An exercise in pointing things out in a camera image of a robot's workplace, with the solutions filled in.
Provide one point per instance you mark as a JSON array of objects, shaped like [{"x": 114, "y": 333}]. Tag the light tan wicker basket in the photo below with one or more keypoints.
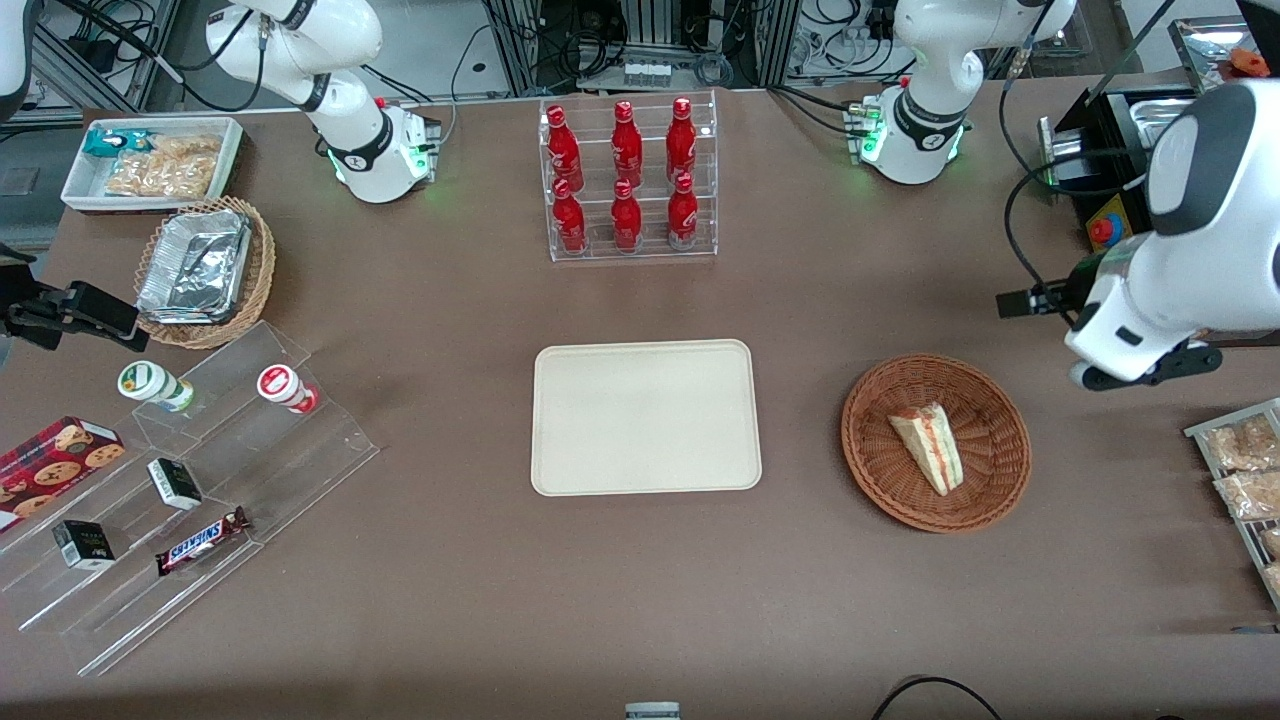
[{"x": 262, "y": 270}]

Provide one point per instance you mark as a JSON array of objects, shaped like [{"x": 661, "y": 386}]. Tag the shiny metal tray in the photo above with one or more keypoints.
[{"x": 1195, "y": 50}]

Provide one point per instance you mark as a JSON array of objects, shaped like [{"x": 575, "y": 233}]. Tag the clear bag of pastry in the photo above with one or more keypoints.
[
  {"x": 1252, "y": 495},
  {"x": 1245, "y": 442}
]

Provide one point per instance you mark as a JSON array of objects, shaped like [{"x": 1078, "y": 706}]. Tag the red lid yogurt cup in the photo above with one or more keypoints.
[{"x": 280, "y": 385}]

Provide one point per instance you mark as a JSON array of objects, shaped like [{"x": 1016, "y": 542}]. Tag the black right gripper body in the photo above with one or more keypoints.
[{"x": 30, "y": 318}]

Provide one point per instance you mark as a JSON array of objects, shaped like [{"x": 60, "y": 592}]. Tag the dark brown wicker basket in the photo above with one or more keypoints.
[{"x": 990, "y": 470}]

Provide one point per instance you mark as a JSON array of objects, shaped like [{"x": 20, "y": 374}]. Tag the red soda bottle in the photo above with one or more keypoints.
[
  {"x": 683, "y": 215},
  {"x": 627, "y": 145},
  {"x": 626, "y": 220},
  {"x": 565, "y": 150},
  {"x": 681, "y": 142},
  {"x": 570, "y": 222}
]

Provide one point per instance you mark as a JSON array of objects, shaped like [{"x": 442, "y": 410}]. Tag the white rectangular snack bin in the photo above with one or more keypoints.
[{"x": 85, "y": 185}]

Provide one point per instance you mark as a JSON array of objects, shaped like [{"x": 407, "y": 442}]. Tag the white power strip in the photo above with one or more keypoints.
[{"x": 647, "y": 74}]

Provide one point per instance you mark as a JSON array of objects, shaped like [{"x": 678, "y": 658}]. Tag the teal snack packet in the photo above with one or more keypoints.
[{"x": 112, "y": 142}]

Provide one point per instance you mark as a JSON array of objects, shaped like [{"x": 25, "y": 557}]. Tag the beige plastic tray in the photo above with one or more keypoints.
[{"x": 645, "y": 418}]

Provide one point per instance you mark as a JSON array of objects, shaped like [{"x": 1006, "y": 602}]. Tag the triangle sandwich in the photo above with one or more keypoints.
[{"x": 932, "y": 445}]

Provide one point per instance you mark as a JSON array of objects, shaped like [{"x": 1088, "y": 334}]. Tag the red tartan cookie box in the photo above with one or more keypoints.
[{"x": 55, "y": 465}]

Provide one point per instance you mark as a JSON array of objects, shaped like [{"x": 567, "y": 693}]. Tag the clear acrylic stepped shelf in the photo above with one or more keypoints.
[{"x": 300, "y": 470}]

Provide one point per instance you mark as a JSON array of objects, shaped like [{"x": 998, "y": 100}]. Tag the orange food item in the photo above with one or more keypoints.
[{"x": 1248, "y": 62}]

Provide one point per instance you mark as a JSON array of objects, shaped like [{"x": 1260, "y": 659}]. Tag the clear acrylic bottle rack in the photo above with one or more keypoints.
[{"x": 655, "y": 250}]

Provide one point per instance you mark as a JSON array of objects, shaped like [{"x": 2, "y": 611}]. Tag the small black carton box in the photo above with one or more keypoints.
[
  {"x": 174, "y": 484},
  {"x": 83, "y": 546}
]

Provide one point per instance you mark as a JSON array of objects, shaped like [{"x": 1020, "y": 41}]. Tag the yellow emergency stop button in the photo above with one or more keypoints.
[{"x": 1105, "y": 232}]

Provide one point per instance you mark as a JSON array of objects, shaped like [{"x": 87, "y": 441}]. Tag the aluminium frame rack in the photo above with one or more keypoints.
[{"x": 770, "y": 40}]

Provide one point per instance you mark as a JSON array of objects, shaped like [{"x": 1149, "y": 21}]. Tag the black equipment box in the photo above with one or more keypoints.
[{"x": 1110, "y": 125}]

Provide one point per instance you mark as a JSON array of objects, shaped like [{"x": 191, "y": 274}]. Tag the grey device edge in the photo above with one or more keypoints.
[{"x": 652, "y": 711}]

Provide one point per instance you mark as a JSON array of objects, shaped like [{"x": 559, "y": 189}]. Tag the Snickers chocolate bar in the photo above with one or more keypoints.
[{"x": 200, "y": 541}]

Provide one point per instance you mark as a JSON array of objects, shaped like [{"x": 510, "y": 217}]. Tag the stack of foil trays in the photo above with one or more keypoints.
[{"x": 195, "y": 265}]

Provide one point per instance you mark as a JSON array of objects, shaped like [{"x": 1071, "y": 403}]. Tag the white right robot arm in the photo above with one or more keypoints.
[{"x": 350, "y": 150}]

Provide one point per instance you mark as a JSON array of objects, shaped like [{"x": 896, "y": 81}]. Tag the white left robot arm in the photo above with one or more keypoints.
[{"x": 1230, "y": 270}]

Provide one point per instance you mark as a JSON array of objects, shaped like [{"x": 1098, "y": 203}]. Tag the green lid yogurt cup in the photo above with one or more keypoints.
[{"x": 150, "y": 383}]

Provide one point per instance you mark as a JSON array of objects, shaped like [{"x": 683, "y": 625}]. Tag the clear bag of crackers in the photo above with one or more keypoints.
[
  {"x": 190, "y": 148},
  {"x": 160, "y": 178}
]

